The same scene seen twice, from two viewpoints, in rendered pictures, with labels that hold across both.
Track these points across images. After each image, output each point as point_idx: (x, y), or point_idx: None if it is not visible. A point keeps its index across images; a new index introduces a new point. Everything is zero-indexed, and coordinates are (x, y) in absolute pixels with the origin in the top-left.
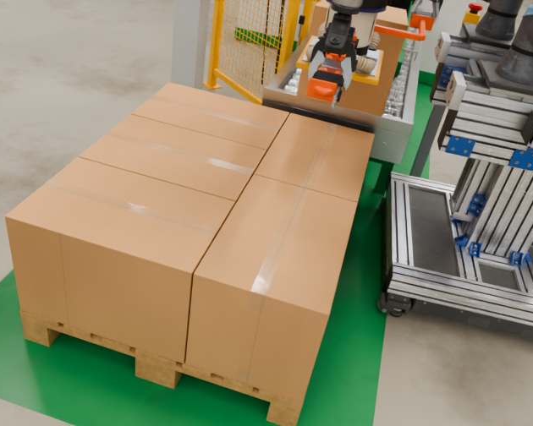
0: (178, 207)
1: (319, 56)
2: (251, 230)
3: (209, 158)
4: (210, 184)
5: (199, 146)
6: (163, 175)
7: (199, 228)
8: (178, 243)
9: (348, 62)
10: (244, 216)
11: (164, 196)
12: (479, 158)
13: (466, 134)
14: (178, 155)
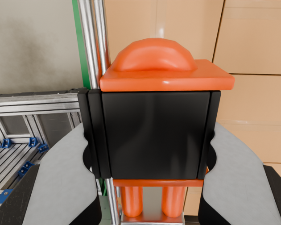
0: (269, 35)
1: (247, 206)
2: (188, 31)
3: (244, 128)
4: (239, 88)
5: (256, 141)
6: None
7: (242, 8)
8: None
9: (46, 207)
10: (199, 51)
11: None
12: None
13: None
14: (274, 122)
